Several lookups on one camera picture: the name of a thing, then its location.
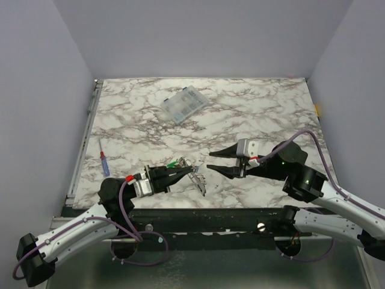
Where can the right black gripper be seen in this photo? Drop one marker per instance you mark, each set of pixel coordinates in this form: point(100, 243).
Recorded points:
point(241, 166)

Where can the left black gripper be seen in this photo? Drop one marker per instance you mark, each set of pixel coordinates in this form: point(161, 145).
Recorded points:
point(160, 177)

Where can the green tagged key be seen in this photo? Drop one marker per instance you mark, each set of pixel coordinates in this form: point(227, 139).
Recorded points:
point(173, 164)

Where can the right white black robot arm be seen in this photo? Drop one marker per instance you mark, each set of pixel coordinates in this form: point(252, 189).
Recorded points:
point(360, 224)

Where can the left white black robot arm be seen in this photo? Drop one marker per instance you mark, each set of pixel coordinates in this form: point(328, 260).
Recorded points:
point(37, 256)

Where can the red blue screwdriver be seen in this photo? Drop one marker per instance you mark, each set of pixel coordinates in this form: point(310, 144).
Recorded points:
point(103, 160)

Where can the clear plastic organizer box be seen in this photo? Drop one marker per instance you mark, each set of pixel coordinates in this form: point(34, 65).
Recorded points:
point(184, 104)

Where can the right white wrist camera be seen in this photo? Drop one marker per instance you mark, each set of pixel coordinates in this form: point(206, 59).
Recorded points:
point(247, 151)

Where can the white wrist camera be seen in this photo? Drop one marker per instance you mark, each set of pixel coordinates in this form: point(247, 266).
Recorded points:
point(247, 151)
point(143, 188)

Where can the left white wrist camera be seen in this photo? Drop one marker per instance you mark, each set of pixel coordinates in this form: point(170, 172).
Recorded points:
point(143, 188)

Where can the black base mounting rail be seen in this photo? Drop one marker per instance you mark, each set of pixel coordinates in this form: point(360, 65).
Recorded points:
point(218, 229)

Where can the aluminium extrusion frame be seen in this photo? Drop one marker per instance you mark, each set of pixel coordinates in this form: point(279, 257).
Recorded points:
point(59, 221)

